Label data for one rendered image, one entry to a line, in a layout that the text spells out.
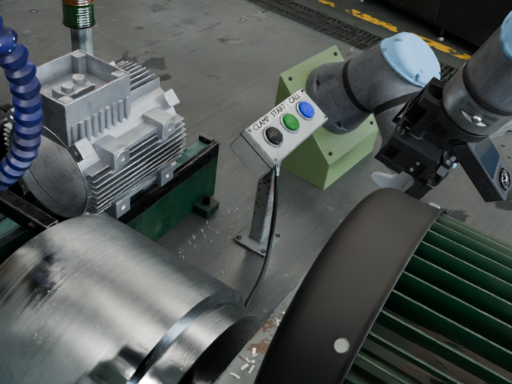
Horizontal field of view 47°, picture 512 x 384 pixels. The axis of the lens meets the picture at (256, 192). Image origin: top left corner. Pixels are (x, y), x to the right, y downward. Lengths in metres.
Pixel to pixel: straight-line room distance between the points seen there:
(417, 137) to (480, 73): 0.13
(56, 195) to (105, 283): 0.45
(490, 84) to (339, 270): 0.37
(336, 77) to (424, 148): 0.50
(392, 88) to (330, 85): 0.14
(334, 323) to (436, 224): 0.08
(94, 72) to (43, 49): 0.78
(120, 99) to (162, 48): 0.85
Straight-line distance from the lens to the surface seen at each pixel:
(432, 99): 0.68
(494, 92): 0.62
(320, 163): 1.21
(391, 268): 0.29
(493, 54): 0.61
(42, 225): 0.79
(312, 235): 1.13
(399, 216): 0.32
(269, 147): 0.88
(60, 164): 0.99
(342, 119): 1.22
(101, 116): 0.84
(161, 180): 0.94
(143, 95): 0.92
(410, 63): 1.10
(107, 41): 1.72
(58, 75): 0.90
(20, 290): 0.55
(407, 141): 0.71
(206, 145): 1.11
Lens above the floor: 1.56
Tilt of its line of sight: 39 degrees down
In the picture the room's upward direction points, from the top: 9 degrees clockwise
